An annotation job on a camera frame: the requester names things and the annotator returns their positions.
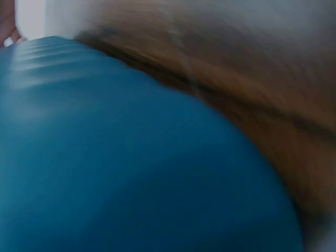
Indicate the blue ribbed plastic object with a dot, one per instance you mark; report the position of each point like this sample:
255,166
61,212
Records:
118,157

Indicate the person's left hand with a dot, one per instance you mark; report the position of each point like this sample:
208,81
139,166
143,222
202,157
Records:
6,25

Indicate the person's left fingers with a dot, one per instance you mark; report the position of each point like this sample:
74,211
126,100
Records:
8,29

